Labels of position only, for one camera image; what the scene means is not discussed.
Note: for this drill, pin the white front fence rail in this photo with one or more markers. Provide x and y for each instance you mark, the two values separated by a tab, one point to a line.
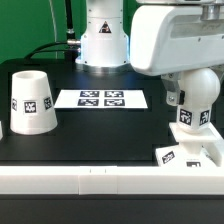
93	180

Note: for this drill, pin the white block at left edge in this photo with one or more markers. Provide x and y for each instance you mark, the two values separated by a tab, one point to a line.
1	130

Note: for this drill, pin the white sheet with markers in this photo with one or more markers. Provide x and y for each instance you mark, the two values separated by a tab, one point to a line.
100	99

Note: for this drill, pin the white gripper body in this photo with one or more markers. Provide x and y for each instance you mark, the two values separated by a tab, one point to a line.
170	36

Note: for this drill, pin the white lamp shade cone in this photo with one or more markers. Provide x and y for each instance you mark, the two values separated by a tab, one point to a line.
32	108

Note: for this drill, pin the gripper finger with grey tip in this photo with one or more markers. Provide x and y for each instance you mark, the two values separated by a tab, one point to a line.
175	96

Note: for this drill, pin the white lamp bulb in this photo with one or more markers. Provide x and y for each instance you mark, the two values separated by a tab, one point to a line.
201	88

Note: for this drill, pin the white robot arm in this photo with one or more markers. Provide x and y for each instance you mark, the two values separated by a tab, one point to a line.
104	45

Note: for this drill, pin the white lamp base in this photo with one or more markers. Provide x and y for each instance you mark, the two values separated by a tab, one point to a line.
199	150

